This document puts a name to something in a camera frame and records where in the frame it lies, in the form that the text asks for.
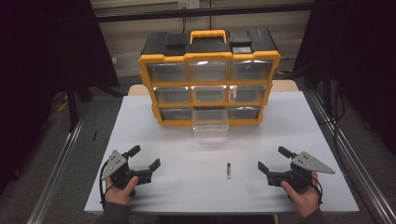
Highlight aluminium floor rail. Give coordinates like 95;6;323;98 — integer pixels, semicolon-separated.
306;89;396;224
27;119;86;224

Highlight grid of clear drawers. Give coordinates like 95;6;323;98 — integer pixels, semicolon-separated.
147;60;275;121

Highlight black metal stand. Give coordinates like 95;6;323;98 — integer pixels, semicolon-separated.
65;73;93;133

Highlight white wall outlet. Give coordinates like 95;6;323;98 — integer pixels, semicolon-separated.
177;0;201;9

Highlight yellow black organizer cabinet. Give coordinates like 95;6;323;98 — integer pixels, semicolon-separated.
138;28;282;128

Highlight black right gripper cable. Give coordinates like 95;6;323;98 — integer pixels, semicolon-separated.
310;180;324;206

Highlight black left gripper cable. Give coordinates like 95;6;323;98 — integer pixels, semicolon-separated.
98;160;110;207

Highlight black floor cables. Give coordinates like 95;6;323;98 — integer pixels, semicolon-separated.
316;88;347;125

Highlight person's left hand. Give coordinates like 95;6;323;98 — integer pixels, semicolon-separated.
105;176;140;205

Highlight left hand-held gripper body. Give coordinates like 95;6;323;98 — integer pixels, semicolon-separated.
101;149;153;189

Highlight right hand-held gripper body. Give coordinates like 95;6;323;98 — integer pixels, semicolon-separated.
266;151;336;191

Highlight transparent plastic drawer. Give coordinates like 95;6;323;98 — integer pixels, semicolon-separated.
191;106;230;144

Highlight yellow floor cable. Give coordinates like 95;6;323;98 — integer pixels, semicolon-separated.
55;92;70;114

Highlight black curtain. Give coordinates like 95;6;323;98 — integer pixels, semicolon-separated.
292;0;396;157
0;0;120;195

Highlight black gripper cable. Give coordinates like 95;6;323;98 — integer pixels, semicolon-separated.
310;180;324;206
98;160;110;207

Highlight black horizontal bar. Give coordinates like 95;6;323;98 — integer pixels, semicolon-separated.
94;3;315;23

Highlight person's right hand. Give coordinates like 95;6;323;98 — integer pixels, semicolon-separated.
280;172;321;218

